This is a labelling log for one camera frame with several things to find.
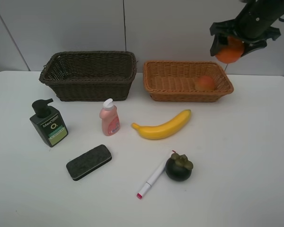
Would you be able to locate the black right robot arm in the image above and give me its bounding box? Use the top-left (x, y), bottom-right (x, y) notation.
top-left (210, 0), bottom-right (284, 56)

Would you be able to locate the orange wicker basket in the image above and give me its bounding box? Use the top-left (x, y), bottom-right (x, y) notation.
top-left (143, 61), bottom-right (234, 102)

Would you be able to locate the pink squeeze bottle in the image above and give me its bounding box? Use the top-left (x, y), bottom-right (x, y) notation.
top-left (99, 98), bottom-right (120, 136)

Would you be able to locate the dark felt whiteboard eraser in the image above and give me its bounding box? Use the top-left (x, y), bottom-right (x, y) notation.
top-left (66, 144), bottom-right (112, 181)

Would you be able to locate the dark green mangosteen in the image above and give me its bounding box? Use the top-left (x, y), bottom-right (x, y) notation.
top-left (165, 152), bottom-right (194, 182)

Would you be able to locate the white marker with pink cap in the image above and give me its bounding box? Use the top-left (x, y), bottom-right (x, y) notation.
top-left (136, 150), bottom-right (175, 200)

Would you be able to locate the dark green pump bottle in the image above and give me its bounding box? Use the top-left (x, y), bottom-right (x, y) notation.
top-left (30, 99), bottom-right (68, 148)

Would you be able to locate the yellow banana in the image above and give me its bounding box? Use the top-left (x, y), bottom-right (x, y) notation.
top-left (131, 109), bottom-right (192, 140)

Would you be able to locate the red-orange peach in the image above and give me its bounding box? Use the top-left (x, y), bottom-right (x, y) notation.
top-left (195, 75), bottom-right (215, 91)

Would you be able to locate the orange tangerine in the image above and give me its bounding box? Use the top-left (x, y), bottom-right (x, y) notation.
top-left (215, 36), bottom-right (245, 64)

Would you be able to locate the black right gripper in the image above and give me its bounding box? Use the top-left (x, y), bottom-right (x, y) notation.
top-left (210, 14), bottom-right (281, 57)

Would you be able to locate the dark brown wicker basket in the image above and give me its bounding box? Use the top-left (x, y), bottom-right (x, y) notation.
top-left (39, 51), bottom-right (137, 102)

